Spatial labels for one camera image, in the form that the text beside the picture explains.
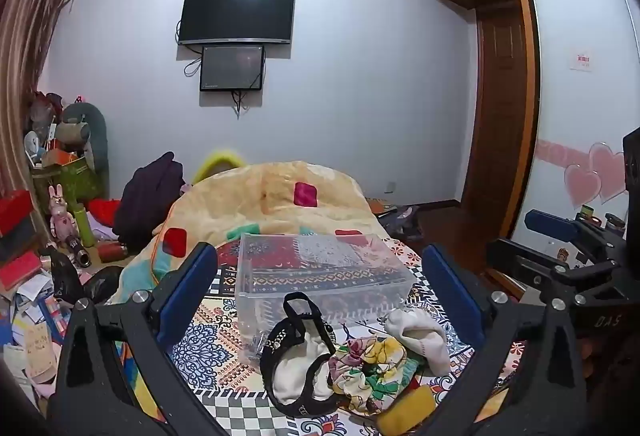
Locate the white wardrobe door with hearts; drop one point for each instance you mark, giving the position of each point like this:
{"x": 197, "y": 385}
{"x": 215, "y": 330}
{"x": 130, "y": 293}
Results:
{"x": 575, "y": 126}

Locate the black flashlight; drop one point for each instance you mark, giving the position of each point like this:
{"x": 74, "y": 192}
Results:
{"x": 79, "y": 252}

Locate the red can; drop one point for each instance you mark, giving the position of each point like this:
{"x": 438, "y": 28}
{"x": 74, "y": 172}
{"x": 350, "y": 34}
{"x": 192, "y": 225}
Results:
{"x": 112, "y": 251}

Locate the pink rabbit figurine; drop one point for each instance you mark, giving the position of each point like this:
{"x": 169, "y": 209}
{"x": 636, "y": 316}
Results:
{"x": 61, "y": 216}

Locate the clear plastic storage box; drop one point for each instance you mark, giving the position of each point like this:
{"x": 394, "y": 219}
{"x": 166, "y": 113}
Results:
{"x": 320, "y": 276}

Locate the white black-trimmed underwear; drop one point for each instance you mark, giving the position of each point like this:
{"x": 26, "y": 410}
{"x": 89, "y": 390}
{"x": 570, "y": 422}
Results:
{"x": 295, "y": 366}

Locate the yellow sock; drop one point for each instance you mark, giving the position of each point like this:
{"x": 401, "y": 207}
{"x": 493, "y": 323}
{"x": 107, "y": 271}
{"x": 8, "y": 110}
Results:
{"x": 405, "y": 408}

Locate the red box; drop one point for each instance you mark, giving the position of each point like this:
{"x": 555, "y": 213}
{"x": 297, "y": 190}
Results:
{"x": 20, "y": 271}
{"x": 14, "y": 213}

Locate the striped pink curtain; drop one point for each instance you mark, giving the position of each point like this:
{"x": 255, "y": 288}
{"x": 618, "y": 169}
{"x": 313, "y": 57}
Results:
{"x": 25, "y": 46}

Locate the yellow-green fuzzy item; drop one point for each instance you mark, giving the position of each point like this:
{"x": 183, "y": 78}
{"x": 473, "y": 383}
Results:
{"x": 215, "y": 161}

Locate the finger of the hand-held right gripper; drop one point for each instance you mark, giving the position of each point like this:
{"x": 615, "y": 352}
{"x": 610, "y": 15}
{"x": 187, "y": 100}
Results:
{"x": 530, "y": 266}
{"x": 550, "y": 225}

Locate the green bottle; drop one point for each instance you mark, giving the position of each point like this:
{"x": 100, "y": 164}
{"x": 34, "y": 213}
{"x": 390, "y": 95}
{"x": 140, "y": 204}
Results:
{"x": 85, "y": 226}

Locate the dark purple jacket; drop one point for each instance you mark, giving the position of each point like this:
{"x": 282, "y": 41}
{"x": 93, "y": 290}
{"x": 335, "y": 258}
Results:
{"x": 150, "y": 196}

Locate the white sock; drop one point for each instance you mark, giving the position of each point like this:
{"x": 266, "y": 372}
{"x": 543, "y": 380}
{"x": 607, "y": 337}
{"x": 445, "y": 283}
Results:
{"x": 420, "y": 336}

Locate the dark bags on floor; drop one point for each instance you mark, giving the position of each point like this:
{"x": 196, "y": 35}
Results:
{"x": 397, "y": 218}

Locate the small black wall monitor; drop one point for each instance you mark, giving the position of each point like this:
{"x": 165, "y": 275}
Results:
{"x": 232, "y": 67}

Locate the wall-mounted black television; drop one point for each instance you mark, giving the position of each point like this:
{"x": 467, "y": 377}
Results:
{"x": 236, "y": 13}

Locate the green paper bag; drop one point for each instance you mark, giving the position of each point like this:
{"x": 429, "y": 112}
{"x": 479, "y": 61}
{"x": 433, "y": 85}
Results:
{"x": 75, "y": 181}

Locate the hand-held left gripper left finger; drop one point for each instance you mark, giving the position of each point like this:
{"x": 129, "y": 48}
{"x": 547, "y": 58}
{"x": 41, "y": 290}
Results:
{"x": 192, "y": 277}

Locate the pile of papers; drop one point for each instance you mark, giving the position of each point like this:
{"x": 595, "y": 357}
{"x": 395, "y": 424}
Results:
{"x": 30, "y": 341}

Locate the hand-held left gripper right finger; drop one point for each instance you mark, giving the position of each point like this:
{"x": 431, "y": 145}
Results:
{"x": 450, "y": 282}

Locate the black plastic bag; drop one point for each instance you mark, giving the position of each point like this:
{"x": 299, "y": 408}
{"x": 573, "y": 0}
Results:
{"x": 70, "y": 281}

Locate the white wall outlet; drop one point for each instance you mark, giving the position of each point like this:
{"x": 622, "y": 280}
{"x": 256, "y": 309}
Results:
{"x": 390, "y": 187}

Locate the red cloth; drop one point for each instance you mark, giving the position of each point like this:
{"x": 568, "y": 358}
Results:
{"x": 106, "y": 210}

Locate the floral patterned cloth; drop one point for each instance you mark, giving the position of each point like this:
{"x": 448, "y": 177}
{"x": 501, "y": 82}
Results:
{"x": 365, "y": 381}

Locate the brown wooden door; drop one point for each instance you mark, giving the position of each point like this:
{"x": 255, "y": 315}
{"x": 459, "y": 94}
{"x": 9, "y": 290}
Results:
{"x": 502, "y": 116}

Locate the grey plush toy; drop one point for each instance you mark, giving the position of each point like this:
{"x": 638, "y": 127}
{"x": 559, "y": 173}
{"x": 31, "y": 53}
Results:
{"x": 92, "y": 126}

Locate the beige patchwork blanket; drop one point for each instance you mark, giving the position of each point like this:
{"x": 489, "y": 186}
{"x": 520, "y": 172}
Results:
{"x": 250, "y": 196}

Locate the red and white door label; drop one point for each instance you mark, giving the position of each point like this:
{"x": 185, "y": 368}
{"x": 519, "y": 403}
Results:
{"x": 582, "y": 61}

